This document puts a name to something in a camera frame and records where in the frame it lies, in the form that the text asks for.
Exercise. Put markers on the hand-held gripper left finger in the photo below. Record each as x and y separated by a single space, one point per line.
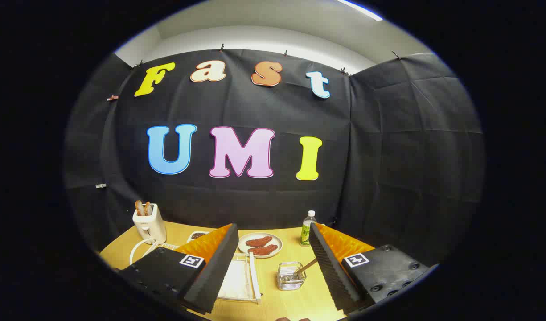
217 267

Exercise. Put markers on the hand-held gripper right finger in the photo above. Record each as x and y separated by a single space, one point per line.
330 267

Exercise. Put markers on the white divided seasoning dish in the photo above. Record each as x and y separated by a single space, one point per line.
197 235

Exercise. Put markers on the round white plate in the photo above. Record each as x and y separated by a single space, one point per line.
277 243

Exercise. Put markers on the green label drink bottle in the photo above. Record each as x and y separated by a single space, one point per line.
307 232

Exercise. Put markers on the brown sausage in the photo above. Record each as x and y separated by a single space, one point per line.
264 250
258 242

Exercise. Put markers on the white toaster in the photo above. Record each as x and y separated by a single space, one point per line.
150 225

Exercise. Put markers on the toasted bread slice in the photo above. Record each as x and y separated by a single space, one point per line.
140 208
147 208

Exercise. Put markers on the black backdrop cloth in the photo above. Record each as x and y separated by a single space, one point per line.
237 107

